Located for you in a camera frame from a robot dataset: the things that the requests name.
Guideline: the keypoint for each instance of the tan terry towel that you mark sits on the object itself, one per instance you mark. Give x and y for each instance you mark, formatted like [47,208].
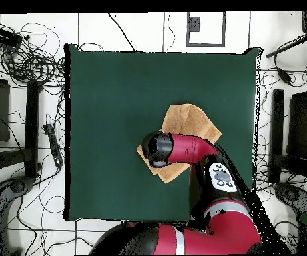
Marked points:
[187,120]

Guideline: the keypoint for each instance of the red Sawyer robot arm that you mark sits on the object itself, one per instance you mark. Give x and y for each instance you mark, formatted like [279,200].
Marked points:
[190,149]

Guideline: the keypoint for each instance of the dark green table cloth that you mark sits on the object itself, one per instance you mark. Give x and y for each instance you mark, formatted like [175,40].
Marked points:
[116,93]

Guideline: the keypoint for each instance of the black power strip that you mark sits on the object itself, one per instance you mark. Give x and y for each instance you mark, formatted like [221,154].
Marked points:
[53,144]

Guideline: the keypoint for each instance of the black stand bar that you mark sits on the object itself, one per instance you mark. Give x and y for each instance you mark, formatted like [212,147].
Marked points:
[277,133]
[32,128]

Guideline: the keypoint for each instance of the black power adapter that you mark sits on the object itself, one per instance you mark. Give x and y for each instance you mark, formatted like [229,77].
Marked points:
[285,76]

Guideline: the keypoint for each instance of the black tripod pole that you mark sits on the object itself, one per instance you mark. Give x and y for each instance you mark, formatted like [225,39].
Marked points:
[289,46]

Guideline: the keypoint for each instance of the grey square floor frame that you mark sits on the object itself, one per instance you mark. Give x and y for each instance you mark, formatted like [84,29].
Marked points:
[193,24]

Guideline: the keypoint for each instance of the dark pedestal leg with caster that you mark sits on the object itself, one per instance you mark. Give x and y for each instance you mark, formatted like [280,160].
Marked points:
[293,196]
[17,185]

